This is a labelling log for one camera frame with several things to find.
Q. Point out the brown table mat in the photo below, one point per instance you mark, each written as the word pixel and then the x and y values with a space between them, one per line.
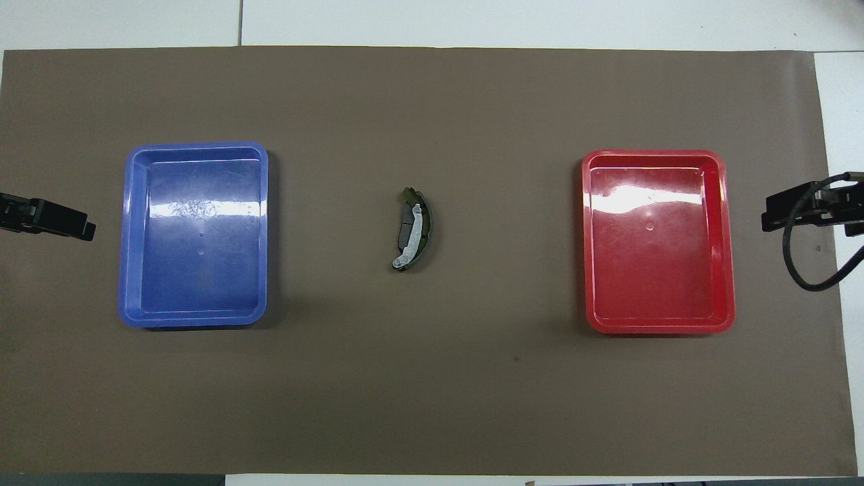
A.
pixel 432 391

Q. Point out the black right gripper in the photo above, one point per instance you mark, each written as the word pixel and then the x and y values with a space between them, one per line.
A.
pixel 840 202

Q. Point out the blue plastic tray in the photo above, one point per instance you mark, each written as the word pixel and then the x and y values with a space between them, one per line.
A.
pixel 196 283

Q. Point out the dark brake pad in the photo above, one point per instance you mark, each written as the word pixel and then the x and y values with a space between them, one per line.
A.
pixel 406 226

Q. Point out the red plastic tray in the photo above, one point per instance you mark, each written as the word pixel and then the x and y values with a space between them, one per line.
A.
pixel 658 283

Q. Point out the curved brake shoe silver web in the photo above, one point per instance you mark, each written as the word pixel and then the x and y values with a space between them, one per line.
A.
pixel 414 233

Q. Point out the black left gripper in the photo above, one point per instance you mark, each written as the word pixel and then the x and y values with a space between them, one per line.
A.
pixel 15 212

